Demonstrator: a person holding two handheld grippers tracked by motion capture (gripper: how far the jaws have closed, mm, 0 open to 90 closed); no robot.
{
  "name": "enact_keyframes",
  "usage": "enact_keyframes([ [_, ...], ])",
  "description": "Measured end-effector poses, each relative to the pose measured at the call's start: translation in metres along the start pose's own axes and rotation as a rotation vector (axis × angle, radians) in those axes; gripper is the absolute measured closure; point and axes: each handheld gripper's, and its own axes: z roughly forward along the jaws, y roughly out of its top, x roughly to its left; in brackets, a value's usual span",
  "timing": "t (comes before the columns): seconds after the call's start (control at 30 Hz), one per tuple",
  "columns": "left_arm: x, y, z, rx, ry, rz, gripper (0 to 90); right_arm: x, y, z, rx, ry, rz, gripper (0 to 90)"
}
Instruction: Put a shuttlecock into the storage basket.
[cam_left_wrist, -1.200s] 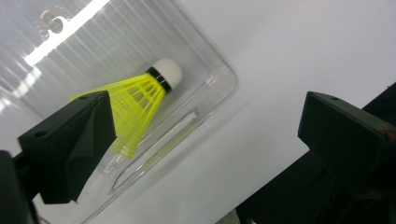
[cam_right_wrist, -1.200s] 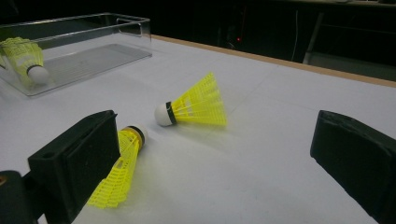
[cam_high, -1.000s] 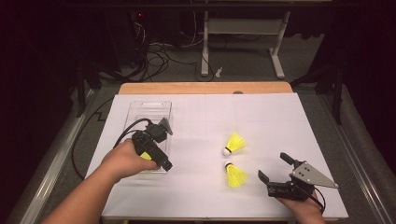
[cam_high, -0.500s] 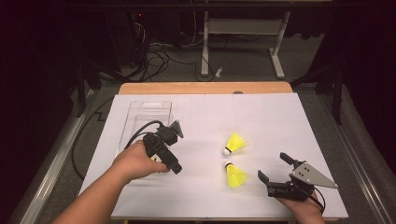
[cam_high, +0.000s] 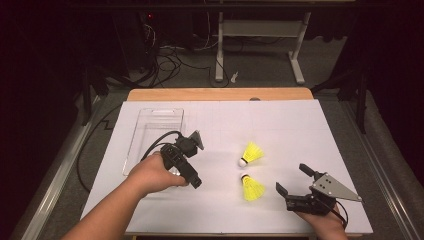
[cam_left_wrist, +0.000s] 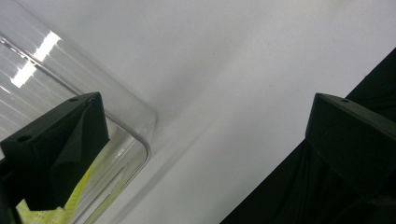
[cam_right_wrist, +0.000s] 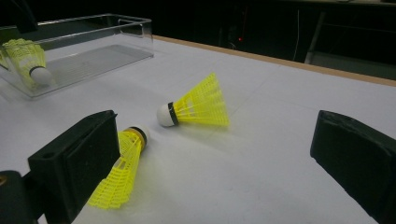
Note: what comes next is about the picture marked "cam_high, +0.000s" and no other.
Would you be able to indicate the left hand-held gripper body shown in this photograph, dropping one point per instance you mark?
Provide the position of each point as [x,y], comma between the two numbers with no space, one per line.
[180,160]

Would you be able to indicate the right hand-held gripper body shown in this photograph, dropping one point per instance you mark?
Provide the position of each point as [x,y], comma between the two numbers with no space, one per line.
[328,187]

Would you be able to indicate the yellow shuttlecock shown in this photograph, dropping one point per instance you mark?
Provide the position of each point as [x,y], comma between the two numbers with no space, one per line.
[252,189]
[252,152]

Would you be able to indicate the clear plastic tray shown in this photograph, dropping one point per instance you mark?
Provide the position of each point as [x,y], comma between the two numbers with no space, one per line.
[150,123]

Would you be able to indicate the person's left hand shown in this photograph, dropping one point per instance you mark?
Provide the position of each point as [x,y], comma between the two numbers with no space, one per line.
[153,176]

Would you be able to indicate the person's right hand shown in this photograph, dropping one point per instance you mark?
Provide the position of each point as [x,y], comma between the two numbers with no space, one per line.
[325,223]

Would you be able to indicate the white paper sheet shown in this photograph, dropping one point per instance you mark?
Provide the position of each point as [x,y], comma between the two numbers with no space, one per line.
[283,126]

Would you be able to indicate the wooden table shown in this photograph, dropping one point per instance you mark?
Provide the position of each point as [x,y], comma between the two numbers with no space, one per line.
[200,94]

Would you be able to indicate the black metal stand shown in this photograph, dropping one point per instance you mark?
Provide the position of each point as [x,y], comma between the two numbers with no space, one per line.
[361,106]
[87,100]

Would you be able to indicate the grey round table grommet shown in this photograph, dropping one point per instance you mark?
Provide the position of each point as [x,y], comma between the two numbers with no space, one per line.
[255,99]

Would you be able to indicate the small white floor object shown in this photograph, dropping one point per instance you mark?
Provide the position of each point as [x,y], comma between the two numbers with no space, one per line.
[234,77]

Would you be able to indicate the black computer tower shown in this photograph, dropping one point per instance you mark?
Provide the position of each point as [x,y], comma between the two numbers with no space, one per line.
[140,40]

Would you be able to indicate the aluminium floor rail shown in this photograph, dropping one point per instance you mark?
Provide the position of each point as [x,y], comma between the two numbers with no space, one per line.
[385,183]
[58,181]

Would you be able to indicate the white metal desk frame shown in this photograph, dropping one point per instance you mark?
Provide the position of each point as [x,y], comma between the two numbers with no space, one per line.
[263,28]

